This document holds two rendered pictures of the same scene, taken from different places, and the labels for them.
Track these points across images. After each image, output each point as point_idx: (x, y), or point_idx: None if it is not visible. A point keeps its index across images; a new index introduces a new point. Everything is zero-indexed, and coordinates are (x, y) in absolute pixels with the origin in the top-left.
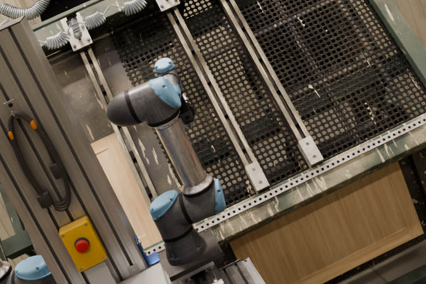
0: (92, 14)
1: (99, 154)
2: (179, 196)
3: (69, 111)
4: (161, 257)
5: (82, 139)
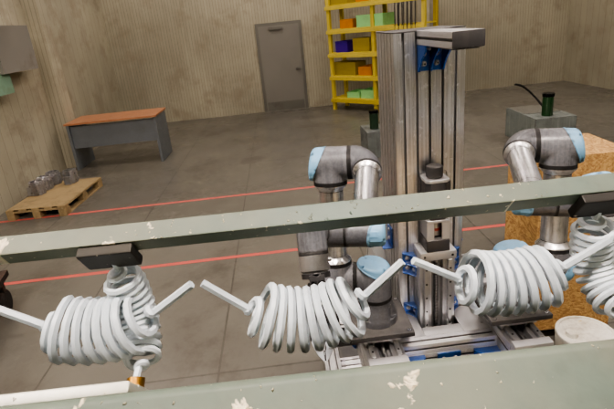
0: (502, 251)
1: None
2: (355, 262)
3: (384, 111)
4: (407, 323)
5: (383, 131)
